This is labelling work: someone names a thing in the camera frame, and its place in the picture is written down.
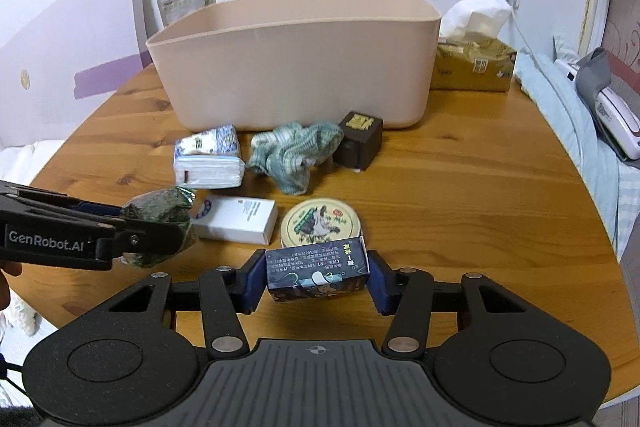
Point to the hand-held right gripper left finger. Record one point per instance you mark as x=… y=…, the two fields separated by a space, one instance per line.
x=255 y=279

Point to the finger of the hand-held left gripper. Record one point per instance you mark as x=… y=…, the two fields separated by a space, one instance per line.
x=75 y=207
x=145 y=239

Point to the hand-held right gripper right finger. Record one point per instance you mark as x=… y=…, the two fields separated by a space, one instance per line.
x=380 y=282

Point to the green snack packet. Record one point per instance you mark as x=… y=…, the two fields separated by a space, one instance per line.
x=160 y=207

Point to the dark blue small carton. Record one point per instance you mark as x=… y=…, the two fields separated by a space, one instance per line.
x=315 y=274

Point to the blue floral tissue pack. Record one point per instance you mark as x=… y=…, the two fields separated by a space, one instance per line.
x=207 y=157

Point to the green white cloth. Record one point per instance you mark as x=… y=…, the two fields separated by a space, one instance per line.
x=285 y=152

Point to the pink plastic storage bin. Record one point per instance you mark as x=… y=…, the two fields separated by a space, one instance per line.
x=300 y=72

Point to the white medicine box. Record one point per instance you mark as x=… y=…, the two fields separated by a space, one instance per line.
x=235 y=219

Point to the round illustrated tin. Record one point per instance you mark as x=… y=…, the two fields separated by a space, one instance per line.
x=320 y=219

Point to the dark brown square box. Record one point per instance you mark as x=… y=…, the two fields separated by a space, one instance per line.
x=357 y=147

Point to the golden yellow tissue box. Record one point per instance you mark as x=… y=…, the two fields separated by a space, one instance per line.
x=470 y=67

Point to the light blue blanket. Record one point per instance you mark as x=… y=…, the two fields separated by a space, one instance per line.
x=565 y=107

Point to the white blood pressure monitor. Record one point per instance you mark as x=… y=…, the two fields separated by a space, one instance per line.
x=620 y=122

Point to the grey blood pressure cuff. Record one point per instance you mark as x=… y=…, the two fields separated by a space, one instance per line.
x=592 y=74

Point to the floral patterned cabinet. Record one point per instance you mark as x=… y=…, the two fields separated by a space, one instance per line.
x=625 y=7

